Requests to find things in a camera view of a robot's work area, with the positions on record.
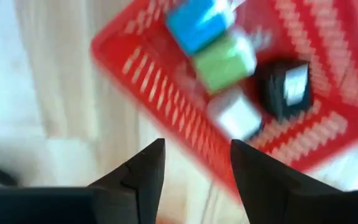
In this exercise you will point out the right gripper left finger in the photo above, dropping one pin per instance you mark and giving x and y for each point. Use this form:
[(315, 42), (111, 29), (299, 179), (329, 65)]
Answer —
[(145, 186)]

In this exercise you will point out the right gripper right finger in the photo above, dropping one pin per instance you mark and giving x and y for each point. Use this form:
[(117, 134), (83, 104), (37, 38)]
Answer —
[(275, 199)]

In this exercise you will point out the white plug adapter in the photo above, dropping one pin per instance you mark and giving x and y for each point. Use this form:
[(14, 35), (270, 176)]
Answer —
[(238, 118)]

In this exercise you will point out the black plug adapter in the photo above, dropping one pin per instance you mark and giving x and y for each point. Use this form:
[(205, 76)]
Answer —
[(272, 90)]

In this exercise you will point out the blue plug adapter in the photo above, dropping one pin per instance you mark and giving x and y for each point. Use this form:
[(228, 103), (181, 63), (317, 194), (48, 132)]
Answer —
[(197, 25)]

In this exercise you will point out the red plastic basket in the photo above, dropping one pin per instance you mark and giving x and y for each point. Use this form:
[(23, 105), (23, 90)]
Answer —
[(157, 49)]

